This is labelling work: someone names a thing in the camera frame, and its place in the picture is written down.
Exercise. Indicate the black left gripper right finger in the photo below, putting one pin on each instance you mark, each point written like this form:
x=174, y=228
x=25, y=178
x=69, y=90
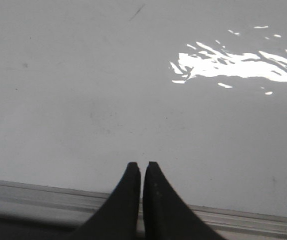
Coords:
x=165, y=215

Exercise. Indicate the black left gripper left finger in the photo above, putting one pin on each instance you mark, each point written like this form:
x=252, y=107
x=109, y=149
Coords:
x=117, y=218

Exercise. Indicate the white whiteboard with aluminium frame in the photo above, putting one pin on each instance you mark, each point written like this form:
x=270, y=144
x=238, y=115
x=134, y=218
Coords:
x=198, y=86

